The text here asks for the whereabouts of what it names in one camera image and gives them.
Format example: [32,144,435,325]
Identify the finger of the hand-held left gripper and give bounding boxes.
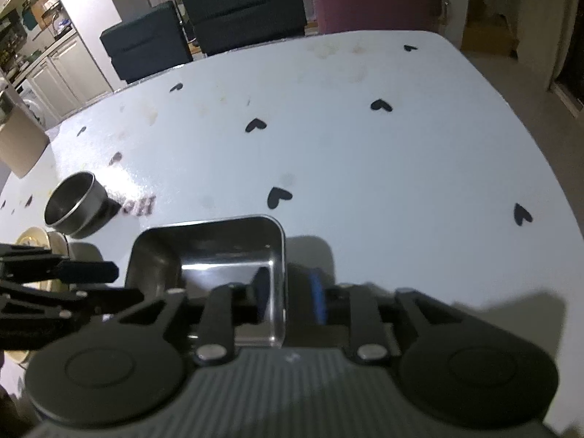
[0,280,146,329]
[0,244,120,286]

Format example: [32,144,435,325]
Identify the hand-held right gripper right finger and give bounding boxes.
[310,271,461,366]

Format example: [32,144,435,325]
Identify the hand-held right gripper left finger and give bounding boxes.
[119,267,271,366]

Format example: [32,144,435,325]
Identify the cream bowl with handles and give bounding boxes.
[0,230,73,366]

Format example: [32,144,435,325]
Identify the round steel bowl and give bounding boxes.
[44,171,109,239]

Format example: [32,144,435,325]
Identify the small steel rectangular container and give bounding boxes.
[124,214,287,347]

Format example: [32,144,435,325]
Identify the floral bowl with yellow rim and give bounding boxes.
[16,227,69,256]

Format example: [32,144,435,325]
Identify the beige jug with steel lid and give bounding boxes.
[0,91,50,178]

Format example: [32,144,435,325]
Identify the white washing machine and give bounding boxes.
[18,77,49,128]

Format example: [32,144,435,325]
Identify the white kitchen base cabinets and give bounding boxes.
[27,32,115,122]

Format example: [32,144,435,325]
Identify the dark blue chair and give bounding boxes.
[100,0,193,84]
[182,0,307,55]

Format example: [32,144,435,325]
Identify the cardboard box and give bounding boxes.
[461,18,521,58]

